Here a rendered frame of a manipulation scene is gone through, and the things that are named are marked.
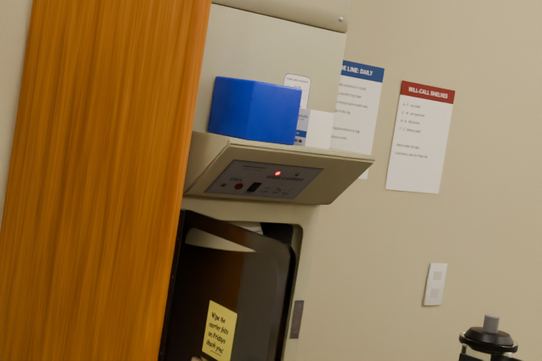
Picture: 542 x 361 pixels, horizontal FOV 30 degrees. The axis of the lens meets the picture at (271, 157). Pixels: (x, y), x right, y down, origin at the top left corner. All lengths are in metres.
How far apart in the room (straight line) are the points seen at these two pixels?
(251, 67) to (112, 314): 0.45
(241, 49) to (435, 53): 1.07
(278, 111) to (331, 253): 0.95
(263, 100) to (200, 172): 0.15
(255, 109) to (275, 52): 0.18
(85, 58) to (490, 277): 1.61
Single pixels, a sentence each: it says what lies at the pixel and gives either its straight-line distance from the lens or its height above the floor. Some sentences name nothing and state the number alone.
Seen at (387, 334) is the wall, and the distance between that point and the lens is 2.67.
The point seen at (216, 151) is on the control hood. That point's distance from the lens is 1.51.
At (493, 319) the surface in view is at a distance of 1.93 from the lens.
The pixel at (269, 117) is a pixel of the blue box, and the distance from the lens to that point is 1.54.
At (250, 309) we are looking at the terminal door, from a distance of 1.40.
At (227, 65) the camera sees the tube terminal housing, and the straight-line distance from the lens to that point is 1.62.
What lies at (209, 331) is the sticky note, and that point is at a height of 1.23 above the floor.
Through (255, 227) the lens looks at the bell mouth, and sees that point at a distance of 1.74.
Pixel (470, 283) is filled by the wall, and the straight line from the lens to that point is 2.89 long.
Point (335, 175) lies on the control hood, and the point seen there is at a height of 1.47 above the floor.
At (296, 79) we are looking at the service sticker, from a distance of 1.71.
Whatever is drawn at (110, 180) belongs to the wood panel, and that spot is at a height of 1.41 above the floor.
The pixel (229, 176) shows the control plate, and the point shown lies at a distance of 1.56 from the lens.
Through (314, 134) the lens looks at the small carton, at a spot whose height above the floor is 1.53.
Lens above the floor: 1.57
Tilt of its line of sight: 3 degrees down
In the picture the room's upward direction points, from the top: 9 degrees clockwise
